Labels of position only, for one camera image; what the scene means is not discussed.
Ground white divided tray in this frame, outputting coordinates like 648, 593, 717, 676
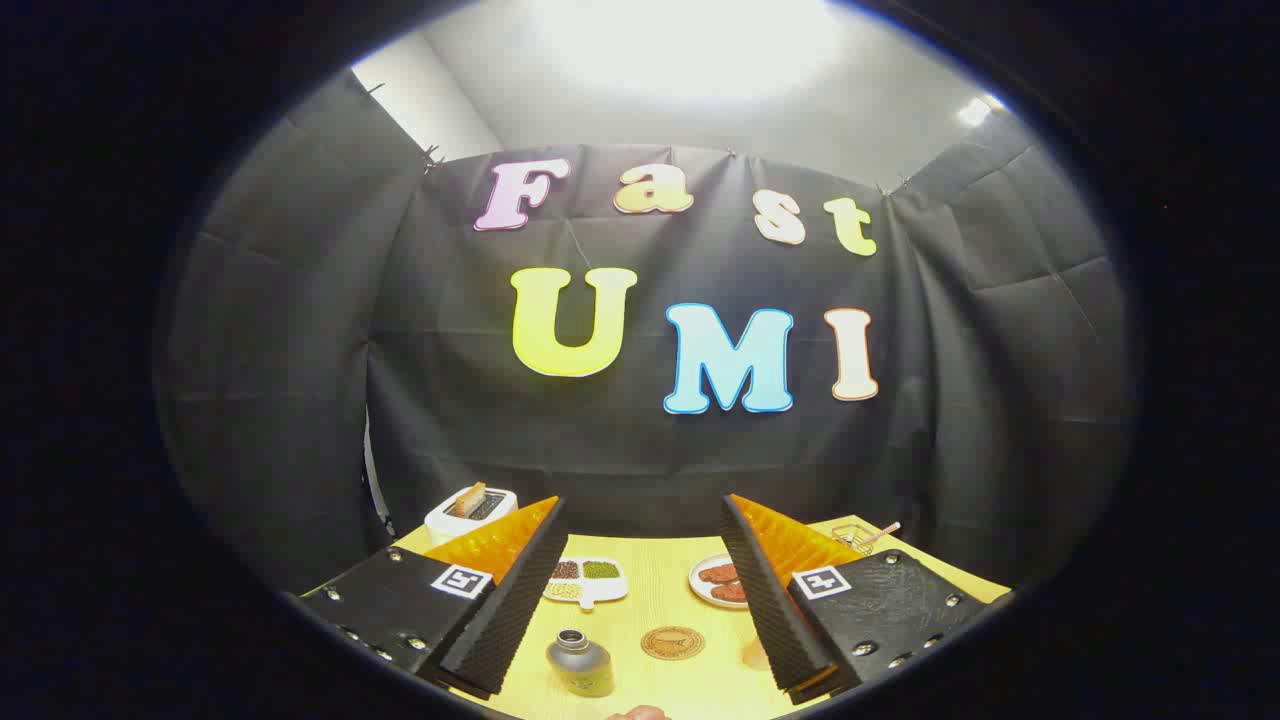
543, 557, 630, 612

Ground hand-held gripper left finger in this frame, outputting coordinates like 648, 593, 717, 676
298, 495, 568, 701

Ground black backdrop cloth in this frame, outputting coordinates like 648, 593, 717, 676
160, 70, 1141, 601

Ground round cork coaster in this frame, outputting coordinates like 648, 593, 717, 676
640, 626, 706, 661

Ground white plate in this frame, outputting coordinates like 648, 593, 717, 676
688, 552, 751, 610

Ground wooden table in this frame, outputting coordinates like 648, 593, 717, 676
300, 515, 1011, 720

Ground white toaster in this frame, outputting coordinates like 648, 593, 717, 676
424, 482, 519, 547

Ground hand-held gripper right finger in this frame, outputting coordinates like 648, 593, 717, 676
720, 493, 991, 706

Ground silver bottle with green label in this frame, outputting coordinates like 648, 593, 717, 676
545, 629, 616, 699

